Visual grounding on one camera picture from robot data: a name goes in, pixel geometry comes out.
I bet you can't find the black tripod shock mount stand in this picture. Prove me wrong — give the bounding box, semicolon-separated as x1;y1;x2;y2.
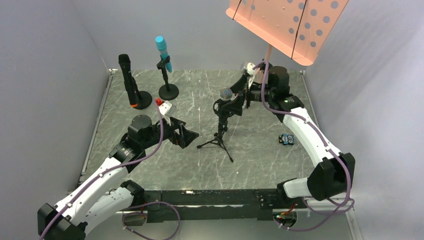
196;99;234;163

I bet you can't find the black small desk mic stand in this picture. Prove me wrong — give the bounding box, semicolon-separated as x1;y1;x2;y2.
132;78;153;110

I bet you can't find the black clip desk mic stand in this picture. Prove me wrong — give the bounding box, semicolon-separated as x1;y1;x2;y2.
156;56;179;101

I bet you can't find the black microphone orange end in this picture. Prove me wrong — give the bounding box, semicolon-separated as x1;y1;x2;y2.
118;53;138;108

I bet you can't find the blue microphone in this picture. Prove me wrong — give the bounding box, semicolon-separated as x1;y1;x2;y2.
155;35;173;73

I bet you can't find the black microphone silver grille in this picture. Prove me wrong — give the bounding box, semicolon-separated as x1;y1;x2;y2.
219;87;234;102

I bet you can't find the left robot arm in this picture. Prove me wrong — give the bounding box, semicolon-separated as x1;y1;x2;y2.
37;115;199;240

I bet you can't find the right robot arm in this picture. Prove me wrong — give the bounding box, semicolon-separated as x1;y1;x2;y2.
217;63;356;204

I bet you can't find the pink music stand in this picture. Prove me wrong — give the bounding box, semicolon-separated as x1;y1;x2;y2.
225;0;349;67

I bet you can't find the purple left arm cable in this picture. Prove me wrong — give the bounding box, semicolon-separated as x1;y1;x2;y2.
39;100;166;240

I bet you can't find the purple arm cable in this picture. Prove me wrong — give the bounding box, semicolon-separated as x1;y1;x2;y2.
253;60;356;233
39;100;166;240

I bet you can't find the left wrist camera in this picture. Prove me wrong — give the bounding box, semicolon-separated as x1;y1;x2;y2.
155;98;177;124

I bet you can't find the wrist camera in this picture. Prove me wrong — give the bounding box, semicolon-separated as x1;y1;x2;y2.
241;62;257;89
155;98;177;124

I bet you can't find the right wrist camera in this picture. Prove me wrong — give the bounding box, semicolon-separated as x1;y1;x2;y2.
241;62;257;89

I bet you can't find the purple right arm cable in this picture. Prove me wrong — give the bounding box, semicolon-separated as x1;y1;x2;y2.
253;60;356;233

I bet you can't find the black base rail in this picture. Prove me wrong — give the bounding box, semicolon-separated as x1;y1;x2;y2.
125;188;304;223

